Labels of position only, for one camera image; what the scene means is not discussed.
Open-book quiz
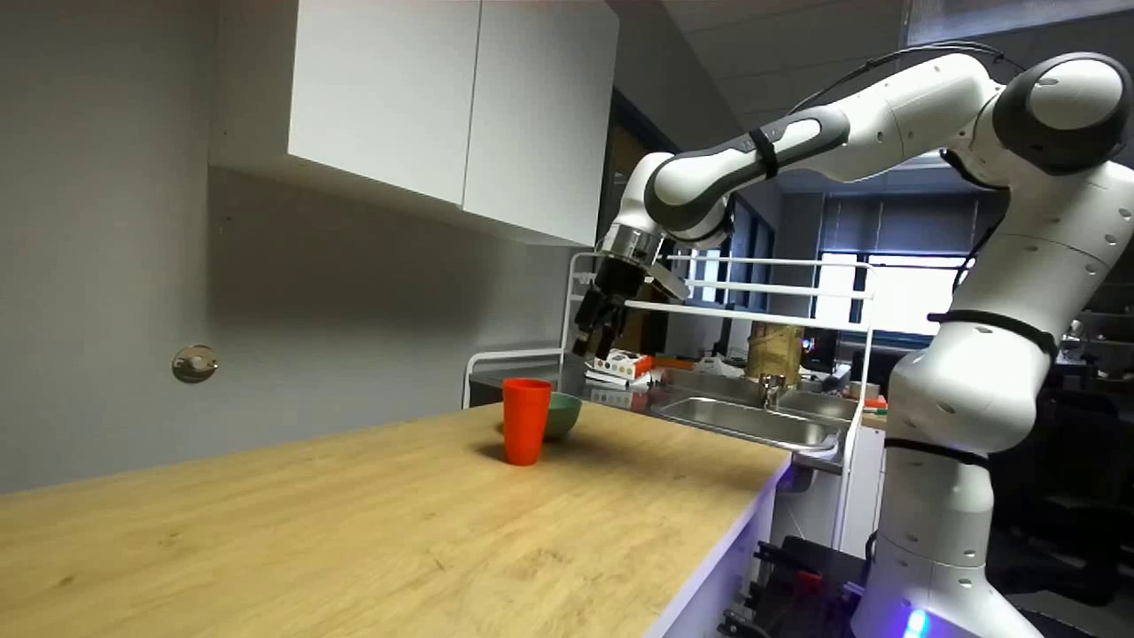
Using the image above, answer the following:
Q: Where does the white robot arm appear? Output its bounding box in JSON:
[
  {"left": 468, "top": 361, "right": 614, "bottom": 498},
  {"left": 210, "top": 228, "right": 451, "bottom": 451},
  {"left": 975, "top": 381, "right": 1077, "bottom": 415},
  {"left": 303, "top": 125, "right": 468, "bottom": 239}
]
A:
[{"left": 575, "top": 52, "right": 1134, "bottom": 638}]

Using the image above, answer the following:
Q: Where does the stainless steel sink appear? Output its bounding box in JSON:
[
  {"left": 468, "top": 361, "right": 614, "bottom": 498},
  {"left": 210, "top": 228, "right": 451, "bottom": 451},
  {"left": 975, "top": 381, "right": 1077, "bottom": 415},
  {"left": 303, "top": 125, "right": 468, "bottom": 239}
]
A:
[{"left": 650, "top": 389, "right": 858, "bottom": 465}]

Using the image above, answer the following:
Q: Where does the orange plastic cup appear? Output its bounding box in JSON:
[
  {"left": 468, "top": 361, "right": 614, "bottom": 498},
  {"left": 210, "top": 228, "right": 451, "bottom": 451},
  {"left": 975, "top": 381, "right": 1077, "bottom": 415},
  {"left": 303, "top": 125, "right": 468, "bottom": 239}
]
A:
[{"left": 502, "top": 381, "right": 552, "bottom": 465}]

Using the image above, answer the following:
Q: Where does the white wall cabinet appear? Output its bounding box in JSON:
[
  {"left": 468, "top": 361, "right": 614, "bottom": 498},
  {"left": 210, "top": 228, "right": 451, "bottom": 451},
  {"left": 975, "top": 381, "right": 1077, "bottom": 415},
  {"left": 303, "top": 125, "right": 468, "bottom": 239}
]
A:
[{"left": 210, "top": 0, "right": 625, "bottom": 253}]

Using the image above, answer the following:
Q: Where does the round wall knob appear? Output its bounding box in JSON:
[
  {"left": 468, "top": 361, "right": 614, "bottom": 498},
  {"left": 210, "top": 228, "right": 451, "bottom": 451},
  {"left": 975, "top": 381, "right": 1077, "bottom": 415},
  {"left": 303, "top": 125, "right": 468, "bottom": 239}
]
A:
[{"left": 172, "top": 343, "right": 220, "bottom": 383}]

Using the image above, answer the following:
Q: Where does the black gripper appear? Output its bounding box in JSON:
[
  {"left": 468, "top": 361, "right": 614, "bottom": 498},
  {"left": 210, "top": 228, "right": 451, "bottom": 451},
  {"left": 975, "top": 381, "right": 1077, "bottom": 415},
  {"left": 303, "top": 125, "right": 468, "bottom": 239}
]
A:
[{"left": 575, "top": 259, "right": 644, "bottom": 357}]

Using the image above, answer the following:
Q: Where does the white dish rack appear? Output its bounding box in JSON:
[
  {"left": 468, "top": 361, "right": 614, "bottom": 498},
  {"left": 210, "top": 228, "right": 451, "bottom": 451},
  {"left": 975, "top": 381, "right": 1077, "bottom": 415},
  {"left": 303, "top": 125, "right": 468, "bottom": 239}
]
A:
[{"left": 567, "top": 253, "right": 966, "bottom": 555}]

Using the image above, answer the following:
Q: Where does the red and white box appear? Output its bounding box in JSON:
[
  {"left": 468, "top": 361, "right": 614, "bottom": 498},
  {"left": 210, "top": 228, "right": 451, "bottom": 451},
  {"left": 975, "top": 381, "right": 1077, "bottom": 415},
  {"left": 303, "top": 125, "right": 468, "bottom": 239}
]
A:
[{"left": 585, "top": 347, "right": 666, "bottom": 389}]

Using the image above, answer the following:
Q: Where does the green bowl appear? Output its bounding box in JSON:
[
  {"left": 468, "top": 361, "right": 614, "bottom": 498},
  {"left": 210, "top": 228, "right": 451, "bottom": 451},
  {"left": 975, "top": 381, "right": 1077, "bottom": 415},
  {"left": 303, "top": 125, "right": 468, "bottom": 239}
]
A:
[{"left": 546, "top": 393, "right": 583, "bottom": 445}]

